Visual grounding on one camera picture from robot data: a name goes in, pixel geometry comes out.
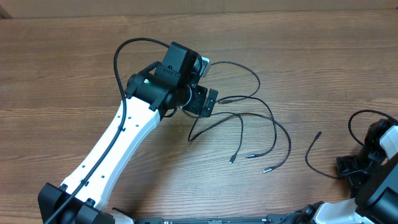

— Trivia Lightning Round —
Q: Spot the thick black usb cable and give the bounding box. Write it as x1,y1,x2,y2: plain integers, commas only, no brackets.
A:
305,131,346,180

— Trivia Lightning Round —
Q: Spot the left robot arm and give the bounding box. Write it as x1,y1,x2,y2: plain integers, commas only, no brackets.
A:
38,42,218,223

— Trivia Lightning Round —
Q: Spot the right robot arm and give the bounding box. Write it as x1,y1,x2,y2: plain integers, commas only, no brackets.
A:
292,118,397,223

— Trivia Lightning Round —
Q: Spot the cardboard back panel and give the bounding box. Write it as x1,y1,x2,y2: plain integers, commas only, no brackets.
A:
1,0,397,19

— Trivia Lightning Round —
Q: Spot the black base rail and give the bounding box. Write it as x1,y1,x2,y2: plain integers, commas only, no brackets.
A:
136,210,299,224

